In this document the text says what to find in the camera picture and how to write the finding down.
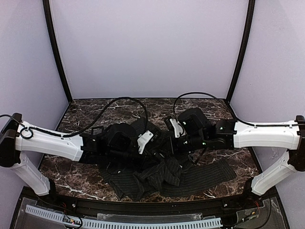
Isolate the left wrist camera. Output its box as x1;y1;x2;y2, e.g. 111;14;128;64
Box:
137;130;158;155

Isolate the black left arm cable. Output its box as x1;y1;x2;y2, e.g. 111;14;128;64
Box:
0;96;147;139

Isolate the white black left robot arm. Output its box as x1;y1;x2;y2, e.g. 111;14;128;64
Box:
0;113;153;196

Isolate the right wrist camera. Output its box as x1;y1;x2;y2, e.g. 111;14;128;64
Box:
164;116;185;138

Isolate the black right frame post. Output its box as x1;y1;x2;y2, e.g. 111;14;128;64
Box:
226;0;256;104

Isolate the black square box rear left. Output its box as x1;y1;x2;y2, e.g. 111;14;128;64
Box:
91;126;104;139

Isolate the dark pinstriped garment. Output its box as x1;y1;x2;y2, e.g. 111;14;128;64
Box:
99;116;238;200

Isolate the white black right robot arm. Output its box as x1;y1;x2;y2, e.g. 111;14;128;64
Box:
166;108;305;198

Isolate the black front table rail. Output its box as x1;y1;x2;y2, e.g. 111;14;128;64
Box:
28;194;263;216

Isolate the white slotted cable duct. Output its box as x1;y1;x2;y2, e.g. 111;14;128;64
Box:
25;205;223;229

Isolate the black frame post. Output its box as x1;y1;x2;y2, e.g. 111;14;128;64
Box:
226;0;256;104
42;0;73;104

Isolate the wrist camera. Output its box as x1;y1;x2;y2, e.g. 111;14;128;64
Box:
137;130;158;155
164;116;185;138

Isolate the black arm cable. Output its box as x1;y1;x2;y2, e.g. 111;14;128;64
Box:
0;96;147;139
173;92;305;127

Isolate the black left frame post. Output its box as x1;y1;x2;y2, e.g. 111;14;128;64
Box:
42;0;73;104

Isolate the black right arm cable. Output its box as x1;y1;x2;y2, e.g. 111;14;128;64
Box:
173;92;305;127

